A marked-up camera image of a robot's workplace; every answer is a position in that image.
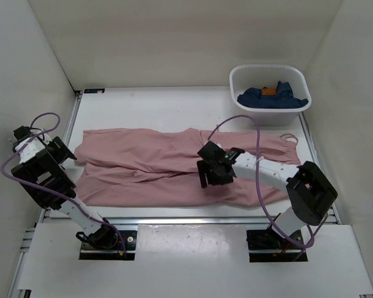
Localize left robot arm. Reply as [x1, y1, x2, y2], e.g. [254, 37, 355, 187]
[11, 126, 122, 250]

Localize aluminium table frame rail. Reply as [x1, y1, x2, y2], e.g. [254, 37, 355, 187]
[6, 89, 339, 298]

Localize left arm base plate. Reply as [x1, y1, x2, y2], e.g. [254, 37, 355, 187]
[79, 230, 137, 261]

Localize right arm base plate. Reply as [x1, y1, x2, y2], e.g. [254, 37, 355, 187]
[246, 228, 308, 263]

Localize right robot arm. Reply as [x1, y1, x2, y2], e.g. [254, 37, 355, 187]
[197, 141, 338, 248]

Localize pink trousers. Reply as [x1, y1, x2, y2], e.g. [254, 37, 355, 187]
[75, 128, 300, 208]

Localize blue folded jeans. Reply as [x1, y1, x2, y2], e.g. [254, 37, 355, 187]
[237, 81, 309, 109]

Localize white plastic basket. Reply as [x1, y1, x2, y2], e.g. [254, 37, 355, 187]
[229, 64, 312, 126]

